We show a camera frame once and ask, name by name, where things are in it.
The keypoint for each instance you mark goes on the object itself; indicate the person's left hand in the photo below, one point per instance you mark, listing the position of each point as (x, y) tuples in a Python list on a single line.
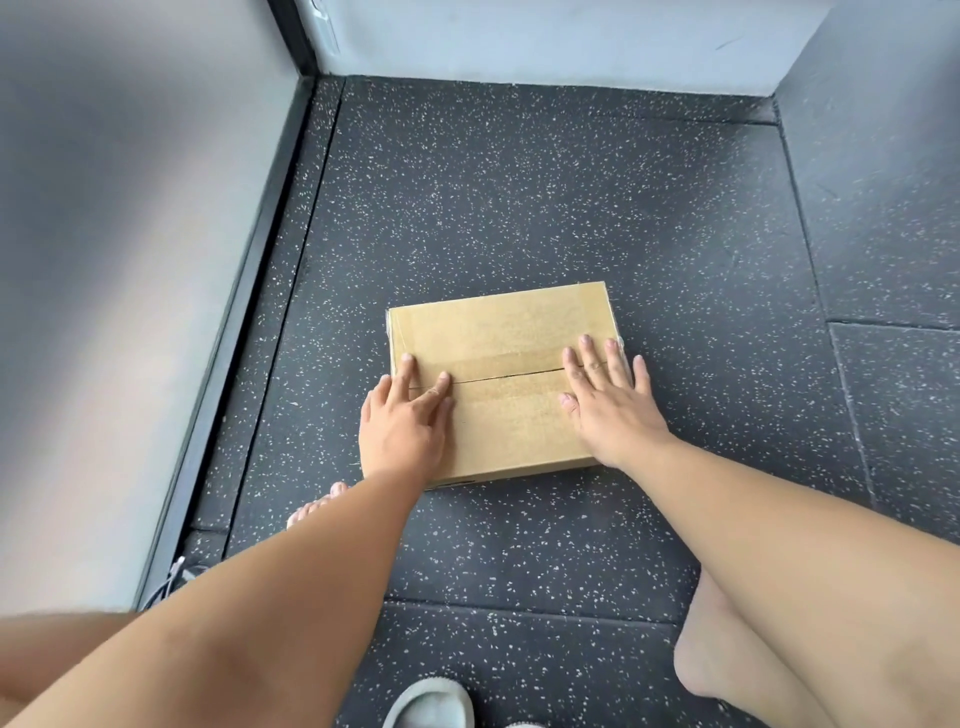
[(397, 439)]

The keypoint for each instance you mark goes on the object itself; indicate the brown cardboard box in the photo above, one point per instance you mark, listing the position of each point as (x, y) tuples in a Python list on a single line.
[(502, 330)]

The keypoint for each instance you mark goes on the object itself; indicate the person's left thumb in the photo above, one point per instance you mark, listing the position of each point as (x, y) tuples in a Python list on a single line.
[(444, 416)]

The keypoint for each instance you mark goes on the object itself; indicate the person's right leg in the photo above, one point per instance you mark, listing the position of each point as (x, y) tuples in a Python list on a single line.
[(731, 660)]

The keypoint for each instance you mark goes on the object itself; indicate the person's left leg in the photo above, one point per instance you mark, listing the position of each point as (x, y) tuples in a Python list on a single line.
[(60, 637)]

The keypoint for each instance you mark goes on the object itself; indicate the black door frame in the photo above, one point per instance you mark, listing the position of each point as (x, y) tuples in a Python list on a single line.
[(240, 300)]

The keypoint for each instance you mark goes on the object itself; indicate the person's right forearm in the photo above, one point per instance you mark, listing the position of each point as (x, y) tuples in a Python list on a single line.
[(787, 555)]

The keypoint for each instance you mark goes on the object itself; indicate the person's right hand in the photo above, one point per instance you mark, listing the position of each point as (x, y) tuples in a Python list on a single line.
[(607, 412)]

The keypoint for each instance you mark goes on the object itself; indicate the person's left forearm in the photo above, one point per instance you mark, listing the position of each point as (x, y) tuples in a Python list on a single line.
[(285, 585)]

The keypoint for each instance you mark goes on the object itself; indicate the grey slipper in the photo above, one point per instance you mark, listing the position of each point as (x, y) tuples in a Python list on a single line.
[(429, 705)]

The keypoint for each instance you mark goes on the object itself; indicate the person's left middle finger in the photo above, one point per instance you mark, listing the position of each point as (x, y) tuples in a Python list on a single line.
[(406, 371)]

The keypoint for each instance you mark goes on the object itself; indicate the person's left foot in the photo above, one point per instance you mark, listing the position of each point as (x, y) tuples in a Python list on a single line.
[(319, 506)]

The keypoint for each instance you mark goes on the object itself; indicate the person's right little finger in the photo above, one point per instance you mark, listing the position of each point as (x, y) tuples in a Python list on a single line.
[(640, 373)]

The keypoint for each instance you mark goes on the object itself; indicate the person's right thumb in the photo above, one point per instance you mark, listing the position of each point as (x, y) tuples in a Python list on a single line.
[(568, 403)]

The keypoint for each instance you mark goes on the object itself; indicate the person's leg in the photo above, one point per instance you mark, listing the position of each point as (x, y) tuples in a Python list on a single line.
[(731, 660), (60, 637)]

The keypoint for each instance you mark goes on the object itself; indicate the person's right middle finger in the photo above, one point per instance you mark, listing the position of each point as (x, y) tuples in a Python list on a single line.
[(591, 356)]

